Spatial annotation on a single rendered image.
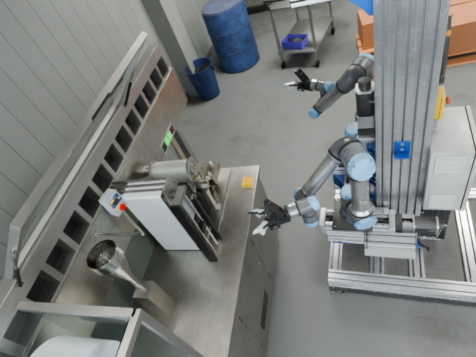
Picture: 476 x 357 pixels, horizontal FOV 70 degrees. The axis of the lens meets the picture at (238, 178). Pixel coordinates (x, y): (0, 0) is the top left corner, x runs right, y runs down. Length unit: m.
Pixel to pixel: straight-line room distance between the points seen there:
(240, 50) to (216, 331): 4.05
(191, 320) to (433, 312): 1.64
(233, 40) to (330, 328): 3.82
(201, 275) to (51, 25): 2.55
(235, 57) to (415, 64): 3.83
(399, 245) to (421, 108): 0.79
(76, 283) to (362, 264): 1.85
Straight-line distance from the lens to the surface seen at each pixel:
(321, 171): 1.74
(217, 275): 2.02
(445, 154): 1.91
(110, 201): 1.50
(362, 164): 1.55
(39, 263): 1.68
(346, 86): 2.08
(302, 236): 3.07
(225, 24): 5.01
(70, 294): 1.81
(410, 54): 1.59
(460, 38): 4.50
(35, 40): 3.47
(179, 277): 2.12
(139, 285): 1.80
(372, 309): 2.77
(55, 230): 1.73
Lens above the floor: 2.59
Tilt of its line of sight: 45 degrees down
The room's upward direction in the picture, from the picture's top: 25 degrees counter-clockwise
